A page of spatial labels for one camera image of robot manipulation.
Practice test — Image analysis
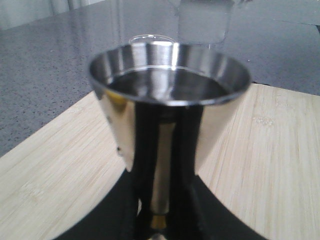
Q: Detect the steel double jigger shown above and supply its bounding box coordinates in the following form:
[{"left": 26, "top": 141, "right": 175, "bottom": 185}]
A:
[{"left": 89, "top": 41, "right": 252, "bottom": 240}]

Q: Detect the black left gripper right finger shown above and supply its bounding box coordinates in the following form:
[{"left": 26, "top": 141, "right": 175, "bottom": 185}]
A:
[{"left": 189, "top": 173, "right": 266, "bottom": 240}]

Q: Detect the grey curtain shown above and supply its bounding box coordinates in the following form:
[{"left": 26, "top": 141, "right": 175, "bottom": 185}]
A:
[{"left": 0, "top": 0, "right": 100, "bottom": 30}]

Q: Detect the small glass beaker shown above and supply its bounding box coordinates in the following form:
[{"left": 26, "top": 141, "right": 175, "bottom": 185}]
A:
[{"left": 128, "top": 34, "right": 175, "bottom": 44}]

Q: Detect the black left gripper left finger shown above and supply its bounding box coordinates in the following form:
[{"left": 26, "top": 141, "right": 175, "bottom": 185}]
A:
[{"left": 56, "top": 171, "right": 141, "bottom": 240}]

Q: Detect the wooden cutting board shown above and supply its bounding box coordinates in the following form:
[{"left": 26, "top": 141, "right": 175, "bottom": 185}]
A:
[{"left": 0, "top": 84, "right": 320, "bottom": 240}]

